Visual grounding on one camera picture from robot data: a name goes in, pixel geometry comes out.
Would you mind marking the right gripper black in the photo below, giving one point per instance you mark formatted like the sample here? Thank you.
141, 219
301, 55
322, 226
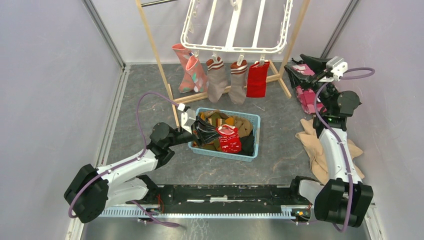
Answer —
318, 65

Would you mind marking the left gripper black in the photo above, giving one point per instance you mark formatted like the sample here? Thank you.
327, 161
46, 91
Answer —
200, 131

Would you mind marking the red sock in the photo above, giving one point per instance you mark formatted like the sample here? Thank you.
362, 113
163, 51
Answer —
229, 139
257, 80

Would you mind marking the pink sock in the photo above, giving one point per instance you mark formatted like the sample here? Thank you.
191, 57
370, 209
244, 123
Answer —
183, 55
196, 72

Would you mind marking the grey brown striped sock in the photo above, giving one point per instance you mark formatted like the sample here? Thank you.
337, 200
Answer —
217, 79

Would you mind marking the white clip hanger frame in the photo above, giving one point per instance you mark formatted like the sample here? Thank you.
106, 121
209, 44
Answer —
234, 22

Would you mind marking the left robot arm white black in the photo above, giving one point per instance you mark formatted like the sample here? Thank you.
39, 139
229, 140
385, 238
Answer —
92, 190

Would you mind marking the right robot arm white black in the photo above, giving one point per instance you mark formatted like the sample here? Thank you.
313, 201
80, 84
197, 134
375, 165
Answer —
344, 199

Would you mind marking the pink camouflage bag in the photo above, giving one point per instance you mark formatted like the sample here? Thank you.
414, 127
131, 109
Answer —
305, 96

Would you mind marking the olive yellow sock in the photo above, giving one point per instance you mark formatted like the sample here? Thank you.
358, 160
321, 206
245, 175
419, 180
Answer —
245, 129

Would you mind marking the blue plastic basket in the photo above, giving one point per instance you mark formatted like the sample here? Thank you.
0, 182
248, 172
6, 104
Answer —
256, 122

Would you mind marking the beige cloth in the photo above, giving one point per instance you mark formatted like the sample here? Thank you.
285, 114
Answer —
314, 150

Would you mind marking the black metal rod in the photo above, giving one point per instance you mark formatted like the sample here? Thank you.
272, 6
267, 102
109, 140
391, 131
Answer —
156, 2

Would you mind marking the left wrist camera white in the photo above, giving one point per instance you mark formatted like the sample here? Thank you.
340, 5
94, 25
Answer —
187, 117

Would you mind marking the wooden rack frame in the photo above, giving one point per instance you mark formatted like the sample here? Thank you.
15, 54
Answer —
276, 77

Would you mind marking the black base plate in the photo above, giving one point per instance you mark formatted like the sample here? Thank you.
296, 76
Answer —
224, 199

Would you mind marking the toothed cable rail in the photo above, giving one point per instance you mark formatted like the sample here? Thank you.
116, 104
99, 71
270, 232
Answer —
136, 212

